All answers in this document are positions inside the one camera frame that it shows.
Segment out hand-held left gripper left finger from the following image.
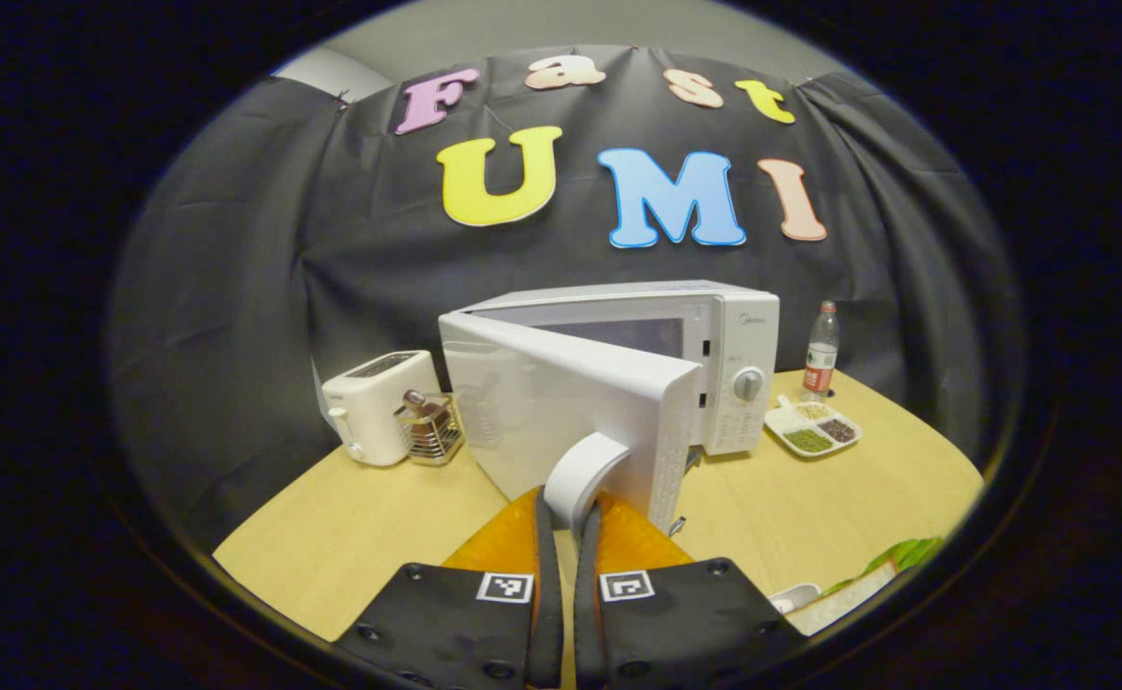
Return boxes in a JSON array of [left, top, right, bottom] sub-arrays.
[[335, 487, 564, 690]]

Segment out white divided dish of grains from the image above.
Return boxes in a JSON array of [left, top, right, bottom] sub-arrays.
[[764, 395, 863, 459]]

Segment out clear bottle with red label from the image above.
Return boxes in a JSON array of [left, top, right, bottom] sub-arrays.
[[802, 301, 841, 402]]

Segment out white microwave oven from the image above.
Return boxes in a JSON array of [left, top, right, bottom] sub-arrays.
[[438, 280, 780, 538]]

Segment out white plate with green vegetables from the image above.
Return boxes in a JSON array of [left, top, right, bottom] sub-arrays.
[[769, 537, 945, 638]]

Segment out white toaster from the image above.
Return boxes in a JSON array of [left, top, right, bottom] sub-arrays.
[[321, 350, 442, 468]]

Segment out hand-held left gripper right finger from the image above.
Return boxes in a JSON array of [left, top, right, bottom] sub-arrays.
[[575, 491, 806, 690]]

